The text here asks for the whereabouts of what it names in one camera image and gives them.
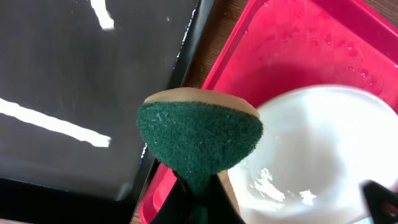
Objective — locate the red tray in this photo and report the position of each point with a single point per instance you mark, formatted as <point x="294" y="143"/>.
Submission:
<point x="282" y="46"/>

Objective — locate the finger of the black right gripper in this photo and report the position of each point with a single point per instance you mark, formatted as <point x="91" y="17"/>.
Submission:
<point x="381" y="203"/>

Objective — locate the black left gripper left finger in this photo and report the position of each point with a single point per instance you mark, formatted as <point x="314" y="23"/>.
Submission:
<point x="176" y="208"/>

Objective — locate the green and yellow sponge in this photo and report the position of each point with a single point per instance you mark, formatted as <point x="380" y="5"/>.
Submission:
<point x="198" y="133"/>

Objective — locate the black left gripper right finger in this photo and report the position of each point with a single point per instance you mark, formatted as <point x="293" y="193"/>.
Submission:
<point x="220" y="207"/>

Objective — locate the white plate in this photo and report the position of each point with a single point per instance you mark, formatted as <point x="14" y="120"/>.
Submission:
<point x="320" y="145"/>

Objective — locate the black tray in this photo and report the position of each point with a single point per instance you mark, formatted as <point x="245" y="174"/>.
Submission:
<point x="73" y="76"/>

